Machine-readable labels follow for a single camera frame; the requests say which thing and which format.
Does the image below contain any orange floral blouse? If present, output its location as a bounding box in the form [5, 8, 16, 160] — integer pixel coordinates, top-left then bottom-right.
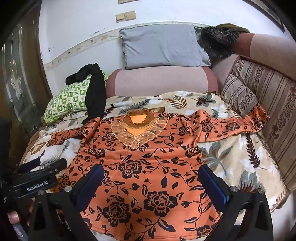
[47, 103, 270, 241]

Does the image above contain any wooden door with glass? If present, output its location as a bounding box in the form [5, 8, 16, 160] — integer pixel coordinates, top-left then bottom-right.
[0, 0, 53, 139]

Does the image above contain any leaf print blanket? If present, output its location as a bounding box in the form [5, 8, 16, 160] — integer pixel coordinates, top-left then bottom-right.
[22, 91, 287, 241]

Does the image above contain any dark furry blanket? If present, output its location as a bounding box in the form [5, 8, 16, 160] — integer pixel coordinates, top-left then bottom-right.
[198, 26, 246, 59]

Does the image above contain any green patterned pillow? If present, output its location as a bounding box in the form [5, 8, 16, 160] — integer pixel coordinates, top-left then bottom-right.
[43, 71, 109, 125]

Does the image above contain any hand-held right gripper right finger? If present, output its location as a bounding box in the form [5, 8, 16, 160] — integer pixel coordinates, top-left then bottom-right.
[198, 165, 274, 241]

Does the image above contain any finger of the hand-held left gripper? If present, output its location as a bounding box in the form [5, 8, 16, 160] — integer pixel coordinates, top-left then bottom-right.
[19, 159, 44, 174]
[49, 159, 68, 172]

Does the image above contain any small striped cushion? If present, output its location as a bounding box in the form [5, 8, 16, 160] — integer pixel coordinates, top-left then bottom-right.
[221, 74, 258, 117]

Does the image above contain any person's left hand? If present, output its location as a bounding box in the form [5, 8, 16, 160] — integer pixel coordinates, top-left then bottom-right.
[6, 202, 35, 231]

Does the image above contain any large striped back cushion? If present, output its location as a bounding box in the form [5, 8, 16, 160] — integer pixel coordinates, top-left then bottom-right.
[232, 59, 296, 193]

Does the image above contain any grey pillow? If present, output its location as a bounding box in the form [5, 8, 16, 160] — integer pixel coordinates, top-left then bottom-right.
[119, 23, 211, 70]

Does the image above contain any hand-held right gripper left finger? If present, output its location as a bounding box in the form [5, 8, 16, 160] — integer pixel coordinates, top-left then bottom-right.
[28, 164, 105, 241]

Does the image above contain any black garment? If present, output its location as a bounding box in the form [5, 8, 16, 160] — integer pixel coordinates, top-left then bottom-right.
[66, 63, 107, 125]

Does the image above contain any olive cloth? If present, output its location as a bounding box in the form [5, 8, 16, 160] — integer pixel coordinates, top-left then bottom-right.
[216, 23, 250, 34]

